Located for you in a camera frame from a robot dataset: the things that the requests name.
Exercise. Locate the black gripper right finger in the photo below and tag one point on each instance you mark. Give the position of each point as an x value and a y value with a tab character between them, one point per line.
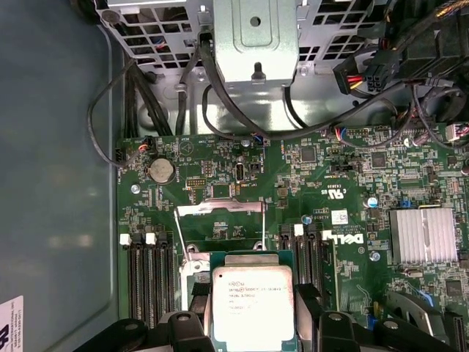
335	333

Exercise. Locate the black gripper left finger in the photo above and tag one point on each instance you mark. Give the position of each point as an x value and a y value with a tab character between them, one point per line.
185	333

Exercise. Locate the silver CPU chip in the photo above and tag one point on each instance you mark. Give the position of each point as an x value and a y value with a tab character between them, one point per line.
253	304

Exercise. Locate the RAM slot white clips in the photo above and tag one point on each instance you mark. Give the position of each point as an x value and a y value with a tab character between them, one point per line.
158	278
133	278
299	264

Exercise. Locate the green RAM stick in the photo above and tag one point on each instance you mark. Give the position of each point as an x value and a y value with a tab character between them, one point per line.
334	278

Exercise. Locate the silver finned heatsink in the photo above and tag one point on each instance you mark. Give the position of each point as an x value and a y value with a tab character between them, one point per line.
423	236

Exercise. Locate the green motherboard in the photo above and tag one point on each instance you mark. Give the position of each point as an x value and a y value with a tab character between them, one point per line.
293	205

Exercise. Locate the silver coin cell battery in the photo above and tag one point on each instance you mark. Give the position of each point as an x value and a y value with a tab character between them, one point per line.
162	170

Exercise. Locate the white label sticker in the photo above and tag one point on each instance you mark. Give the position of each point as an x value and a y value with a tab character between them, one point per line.
11	322

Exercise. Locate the black PC case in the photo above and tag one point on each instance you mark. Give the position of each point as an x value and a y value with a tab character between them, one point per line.
55	146

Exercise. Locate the black power plug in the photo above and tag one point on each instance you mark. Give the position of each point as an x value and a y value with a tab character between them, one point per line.
342	73

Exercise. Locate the silver metal drive cage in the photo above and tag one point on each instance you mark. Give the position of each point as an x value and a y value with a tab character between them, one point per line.
256	55

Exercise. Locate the black plastic shroud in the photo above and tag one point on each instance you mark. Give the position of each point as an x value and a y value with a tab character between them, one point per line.
443	51

